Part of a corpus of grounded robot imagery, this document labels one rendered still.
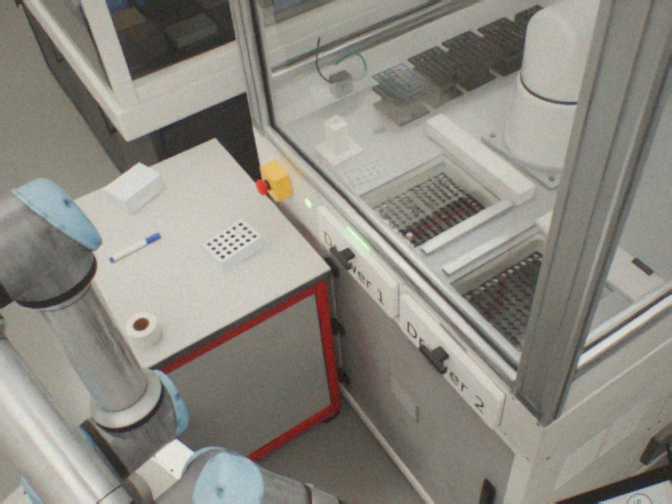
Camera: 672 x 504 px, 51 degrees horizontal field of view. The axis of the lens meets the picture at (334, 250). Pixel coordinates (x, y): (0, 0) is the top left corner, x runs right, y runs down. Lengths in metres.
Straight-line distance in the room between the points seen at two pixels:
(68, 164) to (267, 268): 1.90
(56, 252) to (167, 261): 0.88
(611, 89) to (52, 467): 0.72
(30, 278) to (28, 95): 3.12
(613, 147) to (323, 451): 1.65
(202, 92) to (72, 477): 1.45
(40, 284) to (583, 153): 0.67
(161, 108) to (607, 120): 1.49
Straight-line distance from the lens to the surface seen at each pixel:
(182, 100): 2.11
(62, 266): 0.95
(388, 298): 1.48
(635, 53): 0.76
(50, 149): 3.60
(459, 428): 1.62
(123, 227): 1.92
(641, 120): 0.79
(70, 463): 0.87
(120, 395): 1.14
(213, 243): 1.75
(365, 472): 2.25
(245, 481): 0.77
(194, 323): 1.65
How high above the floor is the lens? 2.04
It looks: 48 degrees down
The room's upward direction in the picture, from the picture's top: 6 degrees counter-clockwise
